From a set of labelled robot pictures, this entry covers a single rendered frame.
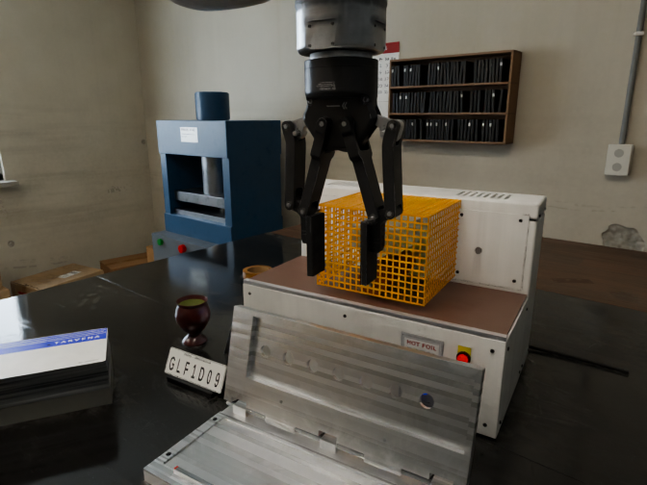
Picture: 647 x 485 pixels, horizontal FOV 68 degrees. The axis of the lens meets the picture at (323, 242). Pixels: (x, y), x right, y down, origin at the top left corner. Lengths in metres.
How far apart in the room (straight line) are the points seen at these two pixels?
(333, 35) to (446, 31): 2.14
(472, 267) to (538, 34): 1.56
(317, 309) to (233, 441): 0.29
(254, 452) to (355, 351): 0.23
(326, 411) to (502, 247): 0.48
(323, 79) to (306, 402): 0.53
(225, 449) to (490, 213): 0.66
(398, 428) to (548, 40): 1.96
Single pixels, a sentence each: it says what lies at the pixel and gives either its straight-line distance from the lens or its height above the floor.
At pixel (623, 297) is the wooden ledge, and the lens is 1.75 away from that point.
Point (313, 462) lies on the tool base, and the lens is 0.82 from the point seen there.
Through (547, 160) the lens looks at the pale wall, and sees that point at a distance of 2.40.
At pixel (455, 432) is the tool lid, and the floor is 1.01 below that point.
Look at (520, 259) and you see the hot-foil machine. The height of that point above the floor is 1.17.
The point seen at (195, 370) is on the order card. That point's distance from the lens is 1.05.
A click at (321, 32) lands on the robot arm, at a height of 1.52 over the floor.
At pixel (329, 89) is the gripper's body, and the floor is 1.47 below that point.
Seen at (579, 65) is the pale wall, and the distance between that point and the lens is 2.38.
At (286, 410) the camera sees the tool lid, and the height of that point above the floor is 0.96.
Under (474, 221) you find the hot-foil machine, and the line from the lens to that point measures 1.03.
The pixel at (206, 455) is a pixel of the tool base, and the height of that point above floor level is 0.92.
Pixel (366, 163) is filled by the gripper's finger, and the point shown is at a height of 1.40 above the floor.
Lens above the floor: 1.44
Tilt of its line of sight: 15 degrees down
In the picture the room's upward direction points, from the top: straight up
